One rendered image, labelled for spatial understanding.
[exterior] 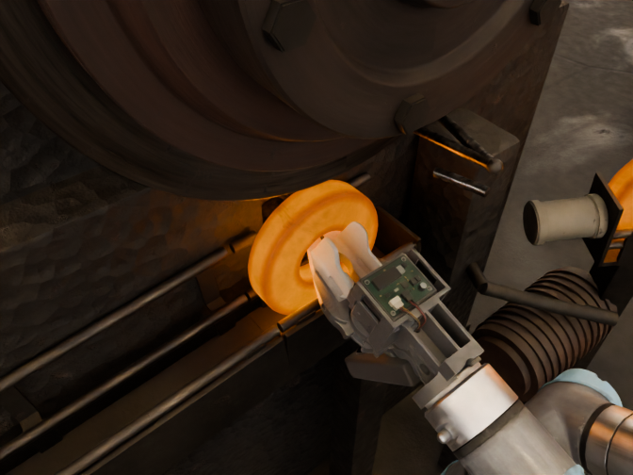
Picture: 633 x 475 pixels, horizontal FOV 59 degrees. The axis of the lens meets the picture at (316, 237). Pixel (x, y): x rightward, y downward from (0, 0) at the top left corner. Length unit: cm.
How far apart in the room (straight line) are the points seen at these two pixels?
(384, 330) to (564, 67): 227
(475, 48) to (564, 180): 166
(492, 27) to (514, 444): 32
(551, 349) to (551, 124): 151
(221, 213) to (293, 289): 11
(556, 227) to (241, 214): 41
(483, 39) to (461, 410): 29
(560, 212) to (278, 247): 40
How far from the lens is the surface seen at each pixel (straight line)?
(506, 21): 41
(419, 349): 51
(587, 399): 66
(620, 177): 81
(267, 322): 66
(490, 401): 51
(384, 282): 50
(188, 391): 57
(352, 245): 58
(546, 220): 78
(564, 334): 89
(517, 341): 84
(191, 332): 61
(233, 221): 59
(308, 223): 55
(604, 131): 233
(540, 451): 51
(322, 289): 56
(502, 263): 168
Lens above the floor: 119
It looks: 46 degrees down
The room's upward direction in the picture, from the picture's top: straight up
